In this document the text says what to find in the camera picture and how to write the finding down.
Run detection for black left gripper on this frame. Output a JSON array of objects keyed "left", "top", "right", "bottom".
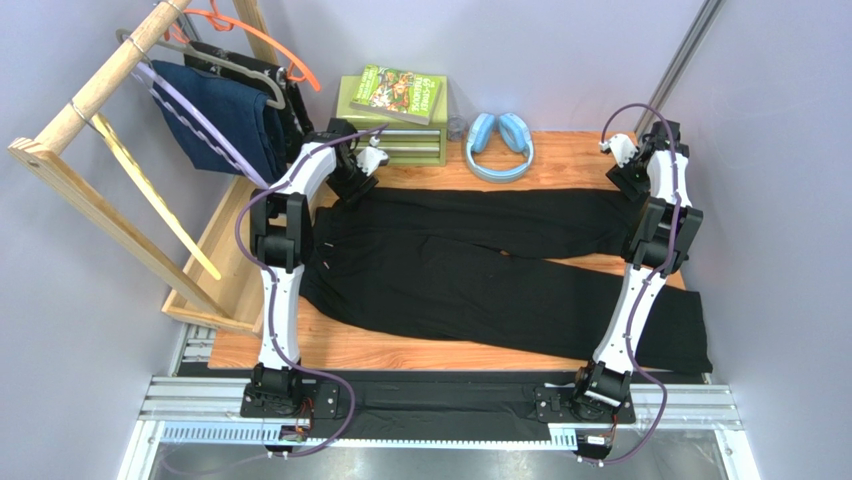
[{"left": 327, "top": 154, "right": 380, "bottom": 211}]

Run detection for purple hanger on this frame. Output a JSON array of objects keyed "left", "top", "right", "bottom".
[{"left": 132, "top": 60, "right": 277, "bottom": 188}]

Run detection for black trousers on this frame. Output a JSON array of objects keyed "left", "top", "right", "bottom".
[{"left": 299, "top": 186, "right": 714, "bottom": 374}]

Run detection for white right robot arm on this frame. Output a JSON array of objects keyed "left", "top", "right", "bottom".
[{"left": 571, "top": 120, "right": 703, "bottom": 419}]

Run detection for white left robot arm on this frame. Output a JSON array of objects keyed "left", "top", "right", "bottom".
[{"left": 246, "top": 118, "right": 388, "bottom": 409}]

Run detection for grey hanger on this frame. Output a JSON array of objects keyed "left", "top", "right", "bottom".
[{"left": 115, "top": 29, "right": 288, "bottom": 111}]

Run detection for orange hanger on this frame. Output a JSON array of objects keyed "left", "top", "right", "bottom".
[{"left": 166, "top": 1, "right": 322, "bottom": 92}]

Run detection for yellow hanger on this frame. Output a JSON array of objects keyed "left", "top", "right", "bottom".
[{"left": 90, "top": 113, "right": 222, "bottom": 280}]

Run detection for green drawer cabinet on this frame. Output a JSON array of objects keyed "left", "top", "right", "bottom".
[{"left": 334, "top": 75, "right": 448, "bottom": 167}]

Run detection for black patterned garment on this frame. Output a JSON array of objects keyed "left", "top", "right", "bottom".
[{"left": 184, "top": 41, "right": 314, "bottom": 167}]

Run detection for green illustrated book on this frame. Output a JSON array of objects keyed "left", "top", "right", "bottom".
[{"left": 349, "top": 64, "right": 444, "bottom": 126}]

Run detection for small glass jar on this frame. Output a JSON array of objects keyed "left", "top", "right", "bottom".
[{"left": 447, "top": 115, "right": 467, "bottom": 142}]

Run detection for light blue headphones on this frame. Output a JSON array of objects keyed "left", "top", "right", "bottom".
[{"left": 463, "top": 112, "right": 536, "bottom": 184}]

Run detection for wooden clothes rack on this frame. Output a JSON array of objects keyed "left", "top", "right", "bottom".
[{"left": 7, "top": 0, "right": 347, "bottom": 335}]

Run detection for black base mat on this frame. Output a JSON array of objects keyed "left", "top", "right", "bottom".
[{"left": 176, "top": 362, "right": 707, "bottom": 442}]

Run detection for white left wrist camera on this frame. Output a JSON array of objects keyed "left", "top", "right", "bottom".
[{"left": 356, "top": 146, "right": 390, "bottom": 176}]

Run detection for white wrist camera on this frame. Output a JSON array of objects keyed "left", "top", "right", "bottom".
[
  {"left": 356, "top": 146, "right": 390, "bottom": 176},
  {"left": 599, "top": 134, "right": 639, "bottom": 168}
]

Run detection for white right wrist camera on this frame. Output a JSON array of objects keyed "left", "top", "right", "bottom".
[{"left": 599, "top": 134, "right": 639, "bottom": 168}]

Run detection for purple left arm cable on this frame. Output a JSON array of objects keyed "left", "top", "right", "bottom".
[{"left": 232, "top": 123, "right": 391, "bottom": 461}]

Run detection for aluminium rail frame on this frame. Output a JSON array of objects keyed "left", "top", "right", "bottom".
[{"left": 119, "top": 371, "right": 759, "bottom": 479}]

